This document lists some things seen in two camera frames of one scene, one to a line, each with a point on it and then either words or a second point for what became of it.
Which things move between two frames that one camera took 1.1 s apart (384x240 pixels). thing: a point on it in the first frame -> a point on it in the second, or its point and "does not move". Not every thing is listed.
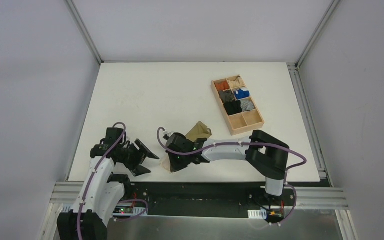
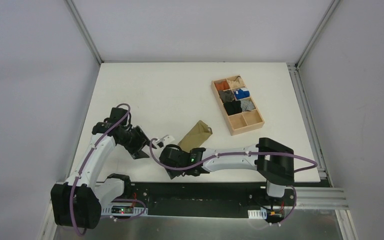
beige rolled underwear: x=235 y=82 does not move
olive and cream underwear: x=200 y=130 does not move
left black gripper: x=136 y=158 -> x=138 y=145
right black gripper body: x=177 y=156 -> x=167 y=159
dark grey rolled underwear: x=226 y=96 does not move
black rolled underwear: x=233 y=107 does not move
